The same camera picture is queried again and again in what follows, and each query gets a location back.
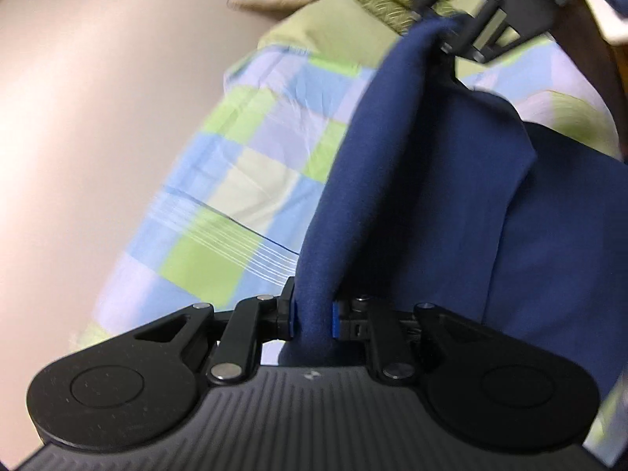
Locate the navy blue garment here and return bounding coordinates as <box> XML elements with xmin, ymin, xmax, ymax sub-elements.
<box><xmin>280</xmin><ymin>17</ymin><xmax>627</xmax><ymax>393</ymax></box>

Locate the plaid bed sheet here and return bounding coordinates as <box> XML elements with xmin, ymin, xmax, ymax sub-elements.
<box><xmin>72</xmin><ymin>0</ymin><xmax>624</xmax><ymax>462</ymax></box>

